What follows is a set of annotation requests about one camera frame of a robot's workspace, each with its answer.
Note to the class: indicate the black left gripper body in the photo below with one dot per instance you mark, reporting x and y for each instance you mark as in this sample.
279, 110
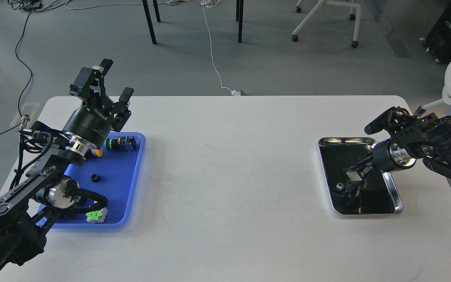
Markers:
98, 114

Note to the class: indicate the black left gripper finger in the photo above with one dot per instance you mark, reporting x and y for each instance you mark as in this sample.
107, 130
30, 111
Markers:
126, 95
105, 65

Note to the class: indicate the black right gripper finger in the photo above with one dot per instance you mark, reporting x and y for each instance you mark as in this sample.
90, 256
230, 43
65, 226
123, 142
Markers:
358, 173
350, 190

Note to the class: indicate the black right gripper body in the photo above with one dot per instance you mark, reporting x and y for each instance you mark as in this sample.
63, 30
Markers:
386, 156

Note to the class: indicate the small black gear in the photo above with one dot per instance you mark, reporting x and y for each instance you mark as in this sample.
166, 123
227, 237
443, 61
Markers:
95, 177

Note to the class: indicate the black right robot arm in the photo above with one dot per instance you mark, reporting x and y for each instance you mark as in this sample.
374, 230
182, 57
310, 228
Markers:
411, 138

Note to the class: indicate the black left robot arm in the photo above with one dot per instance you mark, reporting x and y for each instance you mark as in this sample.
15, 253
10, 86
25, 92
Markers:
29, 209

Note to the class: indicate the silver metal tray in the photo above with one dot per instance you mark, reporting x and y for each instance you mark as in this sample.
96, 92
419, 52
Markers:
379, 195

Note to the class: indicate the yellow push button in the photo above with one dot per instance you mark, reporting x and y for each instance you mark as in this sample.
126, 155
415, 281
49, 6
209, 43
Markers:
96, 152

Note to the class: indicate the blue plastic tray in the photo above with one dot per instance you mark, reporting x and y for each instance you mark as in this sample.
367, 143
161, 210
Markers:
118, 172

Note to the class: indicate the green white push button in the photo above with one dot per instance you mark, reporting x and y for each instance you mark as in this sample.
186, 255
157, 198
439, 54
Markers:
97, 217

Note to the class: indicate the green button black switch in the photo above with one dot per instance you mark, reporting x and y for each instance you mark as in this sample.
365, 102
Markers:
121, 143

